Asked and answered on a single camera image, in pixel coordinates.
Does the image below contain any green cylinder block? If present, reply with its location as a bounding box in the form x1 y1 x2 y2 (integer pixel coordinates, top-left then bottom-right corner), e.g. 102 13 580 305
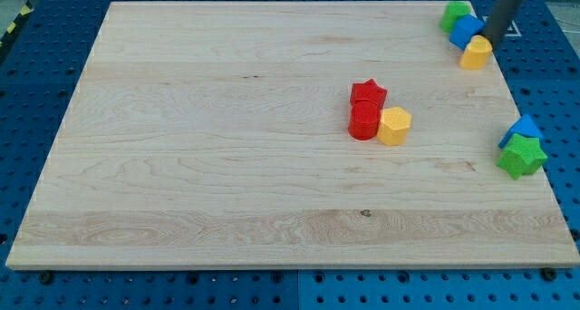
440 1 471 34

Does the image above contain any red cylinder block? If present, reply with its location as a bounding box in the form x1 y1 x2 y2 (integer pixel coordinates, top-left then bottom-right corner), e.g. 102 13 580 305
348 102 381 140

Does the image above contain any blue cube block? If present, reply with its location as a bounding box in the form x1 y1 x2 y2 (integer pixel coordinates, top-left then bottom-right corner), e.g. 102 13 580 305
449 15 485 50

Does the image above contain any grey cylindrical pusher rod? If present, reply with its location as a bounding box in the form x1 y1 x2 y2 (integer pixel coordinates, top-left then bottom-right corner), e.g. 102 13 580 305
481 0 525 51

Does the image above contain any red star block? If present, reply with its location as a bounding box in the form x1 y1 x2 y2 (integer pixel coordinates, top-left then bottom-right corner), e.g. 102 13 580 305
350 79 388 110

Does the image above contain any yellow hexagon block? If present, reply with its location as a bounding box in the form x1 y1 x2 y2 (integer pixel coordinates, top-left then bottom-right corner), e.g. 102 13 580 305
376 107 412 146

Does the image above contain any light wooden board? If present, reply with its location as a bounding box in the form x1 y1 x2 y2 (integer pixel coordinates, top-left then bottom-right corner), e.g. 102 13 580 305
6 1 579 270

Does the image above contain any blue triangle block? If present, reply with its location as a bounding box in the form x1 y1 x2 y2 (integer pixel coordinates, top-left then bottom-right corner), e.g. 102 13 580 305
498 114 545 149

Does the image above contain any green star block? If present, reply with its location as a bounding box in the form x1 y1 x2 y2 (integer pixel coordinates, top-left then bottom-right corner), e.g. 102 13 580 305
496 133 548 180

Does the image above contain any yellow heart block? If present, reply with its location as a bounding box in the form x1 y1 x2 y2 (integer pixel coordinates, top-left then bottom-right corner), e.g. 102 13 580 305
459 35 493 70

